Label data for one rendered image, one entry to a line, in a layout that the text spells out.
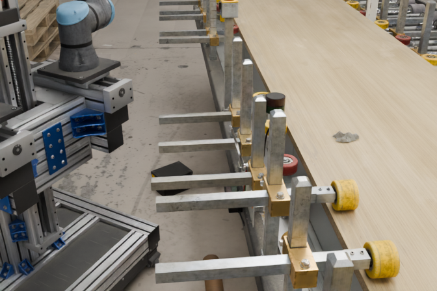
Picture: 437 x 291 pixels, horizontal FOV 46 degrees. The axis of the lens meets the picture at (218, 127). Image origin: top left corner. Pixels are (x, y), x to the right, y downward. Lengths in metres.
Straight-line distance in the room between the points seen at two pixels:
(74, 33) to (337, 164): 1.03
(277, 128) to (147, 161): 2.17
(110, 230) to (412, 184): 1.43
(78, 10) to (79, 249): 1.06
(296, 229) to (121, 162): 2.37
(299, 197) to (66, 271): 1.41
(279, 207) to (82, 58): 0.99
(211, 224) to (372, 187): 1.42
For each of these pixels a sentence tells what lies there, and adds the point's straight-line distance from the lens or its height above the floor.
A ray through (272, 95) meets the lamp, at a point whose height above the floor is 1.11.
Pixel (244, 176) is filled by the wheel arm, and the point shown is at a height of 0.86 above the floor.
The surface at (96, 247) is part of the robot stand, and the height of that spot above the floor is 0.21.
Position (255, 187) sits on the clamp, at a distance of 1.57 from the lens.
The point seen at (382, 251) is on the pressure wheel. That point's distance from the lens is 1.18.
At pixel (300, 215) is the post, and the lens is 1.11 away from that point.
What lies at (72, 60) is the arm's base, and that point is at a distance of 1.96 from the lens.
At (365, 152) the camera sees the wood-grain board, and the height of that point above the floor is 0.90.
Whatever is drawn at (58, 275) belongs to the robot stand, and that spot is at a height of 0.21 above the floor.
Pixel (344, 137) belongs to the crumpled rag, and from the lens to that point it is 1.74.
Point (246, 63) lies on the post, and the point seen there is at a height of 1.13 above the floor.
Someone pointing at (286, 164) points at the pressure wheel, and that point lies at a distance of 1.57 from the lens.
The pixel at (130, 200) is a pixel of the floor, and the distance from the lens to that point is 3.02.
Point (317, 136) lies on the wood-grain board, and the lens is 1.76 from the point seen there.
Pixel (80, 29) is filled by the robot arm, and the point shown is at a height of 1.19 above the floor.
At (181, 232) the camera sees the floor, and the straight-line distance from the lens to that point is 2.75.
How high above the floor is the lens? 1.71
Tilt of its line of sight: 27 degrees down
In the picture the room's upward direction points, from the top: straight up
